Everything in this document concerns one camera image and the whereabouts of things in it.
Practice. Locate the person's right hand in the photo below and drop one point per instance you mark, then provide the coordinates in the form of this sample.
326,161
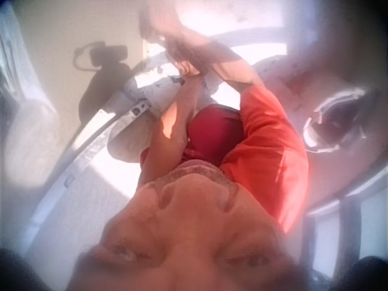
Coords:
156,21

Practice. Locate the white paint-stained bar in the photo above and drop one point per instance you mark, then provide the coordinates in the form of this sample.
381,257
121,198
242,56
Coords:
151,88

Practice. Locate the white window frame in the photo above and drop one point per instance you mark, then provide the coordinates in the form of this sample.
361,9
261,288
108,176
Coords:
342,218

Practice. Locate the white curtain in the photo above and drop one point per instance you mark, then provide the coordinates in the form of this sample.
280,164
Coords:
21,75

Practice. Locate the person's left hand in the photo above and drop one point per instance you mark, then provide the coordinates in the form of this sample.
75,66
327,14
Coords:
190,70

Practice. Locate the dark bowl with white rim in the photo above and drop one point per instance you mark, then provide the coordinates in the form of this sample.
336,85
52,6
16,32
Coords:
336,121

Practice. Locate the white curved metal rail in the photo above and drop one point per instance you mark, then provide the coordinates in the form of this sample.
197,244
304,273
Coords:
91,151

